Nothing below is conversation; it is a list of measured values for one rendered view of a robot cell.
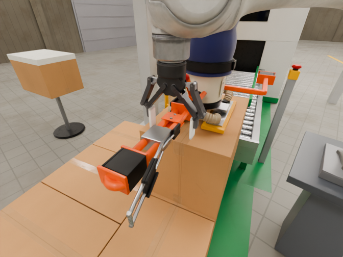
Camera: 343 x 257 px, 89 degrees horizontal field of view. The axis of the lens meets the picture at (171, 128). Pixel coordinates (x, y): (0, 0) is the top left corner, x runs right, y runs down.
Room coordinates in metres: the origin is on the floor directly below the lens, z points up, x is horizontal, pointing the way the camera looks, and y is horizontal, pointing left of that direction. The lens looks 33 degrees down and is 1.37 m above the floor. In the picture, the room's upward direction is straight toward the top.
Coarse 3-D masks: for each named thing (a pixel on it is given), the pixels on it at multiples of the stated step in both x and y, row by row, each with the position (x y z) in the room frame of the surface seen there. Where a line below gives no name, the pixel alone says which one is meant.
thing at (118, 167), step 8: (120, 152) 0.31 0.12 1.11; (128, 152) 0.31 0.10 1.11; (136, 152) 0.31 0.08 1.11; (144, 152) 0.31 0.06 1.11; (112, 160) 0.28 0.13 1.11; (120, 160) 0.28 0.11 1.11; (128, 160) 0.28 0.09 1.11; (136, 160) 0.28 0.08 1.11; (144, 160) 0.29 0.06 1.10; (104, 168) 0.26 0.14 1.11; (112, 168) 0.26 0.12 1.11; (120, 168) 0.26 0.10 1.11; (128, 168) 0.26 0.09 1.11; (136, 168) 0.26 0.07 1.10; (144, 168) 0.29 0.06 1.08; (112, 176) 0.24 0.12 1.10; (120, 176) 0.24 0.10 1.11; (128, 176) 0.24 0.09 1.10; (136, 176) 0.26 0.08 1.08; (128, 184) 0.24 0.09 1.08; (136, 184) 0.26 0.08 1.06; (128, 192) 0.23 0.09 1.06
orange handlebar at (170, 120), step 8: (264, 80) 0.89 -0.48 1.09; (224, 88) 0.81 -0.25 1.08; (232, 88) 0.80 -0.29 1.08; (240, 88) 0.78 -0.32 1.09; (248, 88) 0.77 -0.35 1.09; (264, 88) 0.77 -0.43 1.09; (168, 112) 0.53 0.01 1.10; (176, 112) 0.55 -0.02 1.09; (184, 112) 0.53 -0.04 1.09; (168, 120) 0.48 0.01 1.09; (176, 120) 0.47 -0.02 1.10; (136, 144) 0.36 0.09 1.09; (144, 144) 0.36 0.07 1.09; (152, 152) 0.33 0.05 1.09; (104, 176) 0.25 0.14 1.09; (104, 184) 0.23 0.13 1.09; (112, 184) 0.23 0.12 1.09; (120, 184) 0.23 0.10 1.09
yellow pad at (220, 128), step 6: (228, 102) 0.87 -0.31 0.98; (234, 102) 0.88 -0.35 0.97; (222, 114) 0.74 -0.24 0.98; (228, 114) 0.75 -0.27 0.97; (222, 120) 0.68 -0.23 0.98; (228, 120) 0.69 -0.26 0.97; (204, 126) 0.64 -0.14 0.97; (210, 126) 0.64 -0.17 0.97; (216, 126) 0.64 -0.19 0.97; (222, 126) 0.64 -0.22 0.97; (216, 132) 0.62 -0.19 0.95; (222, 132) 0.61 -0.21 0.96
